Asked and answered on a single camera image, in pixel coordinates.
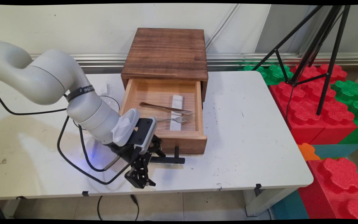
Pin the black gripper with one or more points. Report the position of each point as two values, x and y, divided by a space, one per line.
130 155

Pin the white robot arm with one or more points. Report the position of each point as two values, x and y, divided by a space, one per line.
48 77

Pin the silver table knife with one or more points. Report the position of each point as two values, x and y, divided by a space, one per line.
160 107

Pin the silver fork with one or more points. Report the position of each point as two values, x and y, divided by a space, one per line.
183 118

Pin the white rectangular cutlery rest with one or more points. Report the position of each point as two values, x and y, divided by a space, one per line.
177 101

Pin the white bowl with black rim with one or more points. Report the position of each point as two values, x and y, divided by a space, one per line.
113 102

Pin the black table clip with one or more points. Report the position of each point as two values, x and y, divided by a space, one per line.
257 188
85 193

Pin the small white block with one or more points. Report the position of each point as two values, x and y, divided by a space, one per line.
104 89

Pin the white table leg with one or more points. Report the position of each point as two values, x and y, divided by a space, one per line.
264 200

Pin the teal foam block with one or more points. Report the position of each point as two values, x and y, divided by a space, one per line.
289 207
337 150

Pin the green foam block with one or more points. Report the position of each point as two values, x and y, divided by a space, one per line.
357 109
273 74

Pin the orange foam piece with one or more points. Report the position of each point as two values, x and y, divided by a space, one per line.
308 151

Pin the large red foam block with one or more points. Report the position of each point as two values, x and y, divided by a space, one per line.
312 115

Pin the black tripod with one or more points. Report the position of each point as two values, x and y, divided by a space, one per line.
312 46

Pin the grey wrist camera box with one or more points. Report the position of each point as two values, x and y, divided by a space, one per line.
144 133

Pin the aluminium wall rail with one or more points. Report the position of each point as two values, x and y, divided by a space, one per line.
247 59

